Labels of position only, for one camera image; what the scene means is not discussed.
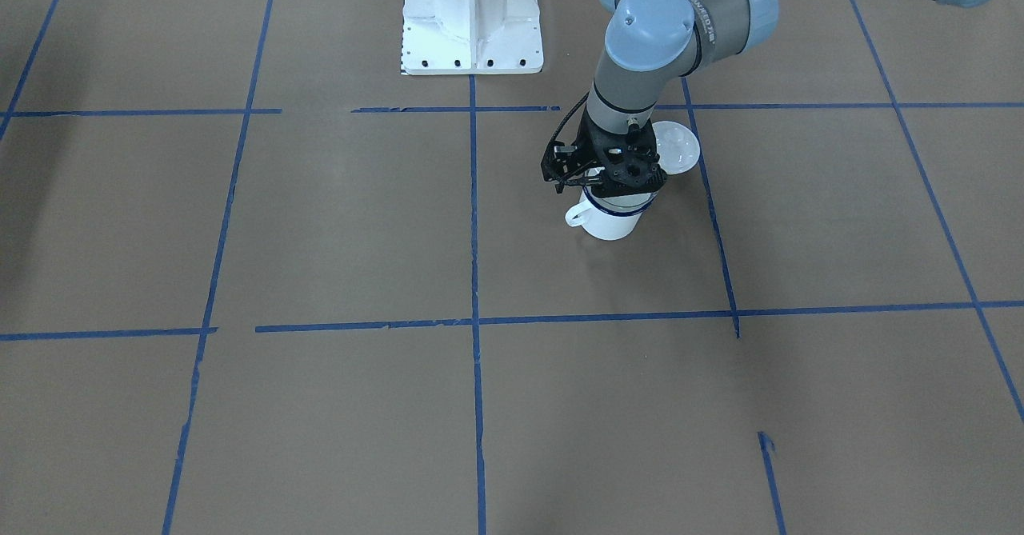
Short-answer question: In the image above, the white small dish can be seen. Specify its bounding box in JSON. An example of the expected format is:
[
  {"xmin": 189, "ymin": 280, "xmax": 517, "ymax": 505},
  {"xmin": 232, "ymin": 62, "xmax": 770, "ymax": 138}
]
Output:
[{"xmin": 652, "ymin": 121, "xmax": 702, "ymax": 177}]

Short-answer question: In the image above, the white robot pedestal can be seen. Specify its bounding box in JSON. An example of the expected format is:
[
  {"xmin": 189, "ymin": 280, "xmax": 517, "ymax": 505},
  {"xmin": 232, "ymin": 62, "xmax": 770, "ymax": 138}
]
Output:
[{"xmin": 400, "ymin": 0, "xmax": 545, "ymax": 76}]

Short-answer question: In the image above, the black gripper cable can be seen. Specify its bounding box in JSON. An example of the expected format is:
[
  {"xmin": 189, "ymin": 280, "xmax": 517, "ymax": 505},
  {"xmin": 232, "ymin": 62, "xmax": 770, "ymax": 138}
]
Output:
[{"xmin": 552, "ymin": 94, "xmax": 593, "ymax": 152}]

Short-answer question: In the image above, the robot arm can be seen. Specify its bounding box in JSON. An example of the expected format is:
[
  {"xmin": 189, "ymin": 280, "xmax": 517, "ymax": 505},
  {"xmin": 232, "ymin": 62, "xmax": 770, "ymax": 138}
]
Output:
[{"xmin": 540, "ymin": 0, "xmax": 989, "ymax": 198}]

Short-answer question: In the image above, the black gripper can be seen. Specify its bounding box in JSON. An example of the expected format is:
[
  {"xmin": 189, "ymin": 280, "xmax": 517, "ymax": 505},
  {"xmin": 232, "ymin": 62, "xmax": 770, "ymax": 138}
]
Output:
[{"xmin": 541, "ymin": 112, "xmax": 668, "ymax": 197}]

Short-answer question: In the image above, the white enamel mug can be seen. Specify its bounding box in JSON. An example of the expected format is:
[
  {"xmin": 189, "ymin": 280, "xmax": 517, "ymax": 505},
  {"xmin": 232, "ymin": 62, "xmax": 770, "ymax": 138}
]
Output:
[{"xmin": 564, "ymin": 186, "xmax": 658, "ymax": 241}]

